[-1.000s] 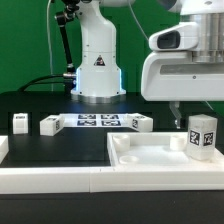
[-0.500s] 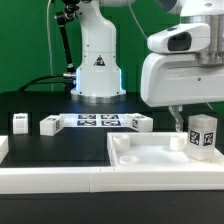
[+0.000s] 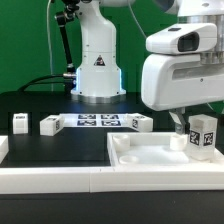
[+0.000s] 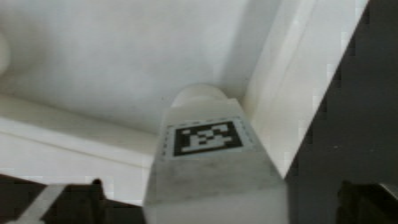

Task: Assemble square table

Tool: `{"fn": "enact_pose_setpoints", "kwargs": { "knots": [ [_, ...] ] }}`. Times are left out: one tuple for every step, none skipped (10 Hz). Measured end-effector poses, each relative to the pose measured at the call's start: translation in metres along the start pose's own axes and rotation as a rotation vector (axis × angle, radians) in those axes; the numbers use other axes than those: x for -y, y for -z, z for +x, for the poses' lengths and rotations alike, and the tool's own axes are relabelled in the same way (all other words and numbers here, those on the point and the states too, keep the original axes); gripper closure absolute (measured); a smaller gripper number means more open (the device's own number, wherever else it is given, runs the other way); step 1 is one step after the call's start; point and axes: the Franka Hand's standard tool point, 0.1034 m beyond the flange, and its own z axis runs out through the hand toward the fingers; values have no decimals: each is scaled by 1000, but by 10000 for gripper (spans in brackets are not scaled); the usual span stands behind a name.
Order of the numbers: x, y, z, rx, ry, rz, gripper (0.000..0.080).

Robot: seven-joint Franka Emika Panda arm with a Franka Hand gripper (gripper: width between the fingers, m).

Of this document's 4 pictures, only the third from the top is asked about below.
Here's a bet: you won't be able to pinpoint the white base tag plate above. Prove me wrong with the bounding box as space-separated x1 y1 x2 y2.
62 113 128 127

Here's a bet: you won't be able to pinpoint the white square table top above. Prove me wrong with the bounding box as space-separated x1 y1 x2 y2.
106 131 224 168

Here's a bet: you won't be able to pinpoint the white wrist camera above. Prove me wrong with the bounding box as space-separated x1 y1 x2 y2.
146 23 217 55

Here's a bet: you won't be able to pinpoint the white U-shaped obstacle fence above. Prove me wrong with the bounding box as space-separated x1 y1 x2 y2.
0 134 224 195

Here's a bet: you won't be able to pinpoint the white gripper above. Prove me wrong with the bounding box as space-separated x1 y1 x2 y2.
141 54 224 135

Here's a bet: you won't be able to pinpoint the black cables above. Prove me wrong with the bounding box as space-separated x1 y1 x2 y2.
18 73 76 93

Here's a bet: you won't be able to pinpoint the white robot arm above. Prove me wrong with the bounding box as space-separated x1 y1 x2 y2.
63 0 224 133

